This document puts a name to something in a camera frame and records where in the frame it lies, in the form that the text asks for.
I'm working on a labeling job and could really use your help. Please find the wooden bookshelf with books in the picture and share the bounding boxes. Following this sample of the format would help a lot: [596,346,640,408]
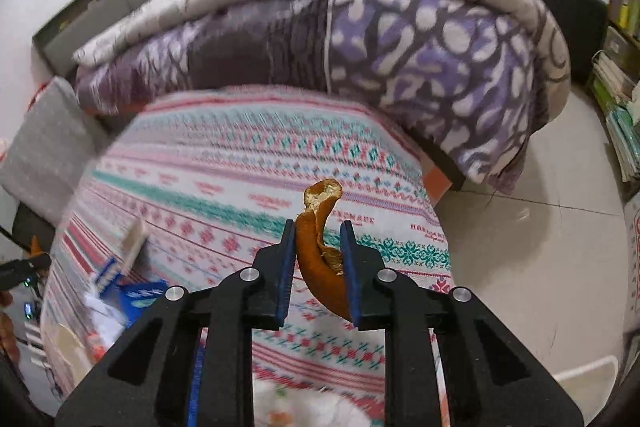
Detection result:
[590,0,639,186]

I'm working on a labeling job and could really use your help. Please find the orange peel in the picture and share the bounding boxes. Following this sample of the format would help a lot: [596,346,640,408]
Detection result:
[295,179,350,321]

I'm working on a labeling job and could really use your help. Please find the white tissue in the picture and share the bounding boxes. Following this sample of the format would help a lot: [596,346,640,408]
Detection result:
[253,379,371,427]

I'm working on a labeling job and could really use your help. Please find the grey bed headboard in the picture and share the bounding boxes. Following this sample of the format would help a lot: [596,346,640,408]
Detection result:
[32,0,149,78]

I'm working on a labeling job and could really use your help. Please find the blue toothpaste box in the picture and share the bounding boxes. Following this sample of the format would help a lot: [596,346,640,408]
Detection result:
[117,281,168,326]

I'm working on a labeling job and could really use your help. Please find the purple white folded quilt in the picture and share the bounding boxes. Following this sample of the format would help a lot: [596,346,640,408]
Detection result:
[73,0,570,193]

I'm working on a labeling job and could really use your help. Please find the patterned knit bedspread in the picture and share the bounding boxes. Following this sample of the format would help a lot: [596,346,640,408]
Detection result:
[39,84,454,427]

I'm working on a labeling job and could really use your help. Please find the white trash bin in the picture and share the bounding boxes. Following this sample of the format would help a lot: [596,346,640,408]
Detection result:
[553,355,620,426]

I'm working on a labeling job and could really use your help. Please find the grey checked cushion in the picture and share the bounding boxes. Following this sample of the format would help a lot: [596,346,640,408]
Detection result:
[1,77,110,227]

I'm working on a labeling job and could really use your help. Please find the black cabinet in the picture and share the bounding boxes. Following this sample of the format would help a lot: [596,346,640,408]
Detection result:
[542,0,608,86]

